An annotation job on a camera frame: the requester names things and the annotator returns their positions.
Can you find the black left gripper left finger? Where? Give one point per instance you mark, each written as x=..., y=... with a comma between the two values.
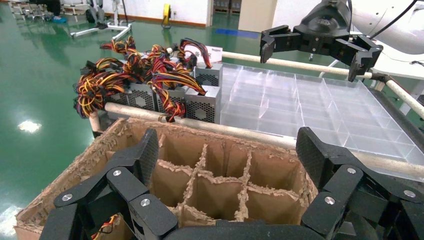
x=126, y=185

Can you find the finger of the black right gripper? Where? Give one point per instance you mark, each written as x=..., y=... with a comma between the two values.
x=364, y=53
x=278, y=38

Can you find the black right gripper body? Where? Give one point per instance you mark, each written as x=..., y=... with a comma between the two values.
x=324, y=26

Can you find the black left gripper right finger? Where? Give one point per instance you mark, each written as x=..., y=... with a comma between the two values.
x=344, y=185

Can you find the grey computer power supply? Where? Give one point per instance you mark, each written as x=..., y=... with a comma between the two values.
x=140, y=97
x=179, y=99
x=208, y=78
x=202, y=111

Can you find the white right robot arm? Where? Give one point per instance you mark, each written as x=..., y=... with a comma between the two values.
x=404, y=36

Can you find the beige rack pipe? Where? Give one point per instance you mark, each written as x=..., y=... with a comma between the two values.
x=232, y=130
x=298, y=64
x=407, y=97

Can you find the white printed carton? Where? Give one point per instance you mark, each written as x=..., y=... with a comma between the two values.
x=213, y=54

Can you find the clear acrylic divided tray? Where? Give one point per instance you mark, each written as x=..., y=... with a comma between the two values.
x=298, y=106

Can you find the cardboard box with dividers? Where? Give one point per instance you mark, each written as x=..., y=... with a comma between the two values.
x=215, y=195

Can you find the yellow floor fan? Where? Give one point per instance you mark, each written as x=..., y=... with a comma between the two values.
x=166, y=13

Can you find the white wheeled stand base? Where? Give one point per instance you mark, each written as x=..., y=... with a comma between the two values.
x=99, y=30

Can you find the short beige rack post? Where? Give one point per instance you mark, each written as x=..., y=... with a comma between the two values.
x=95, y=122

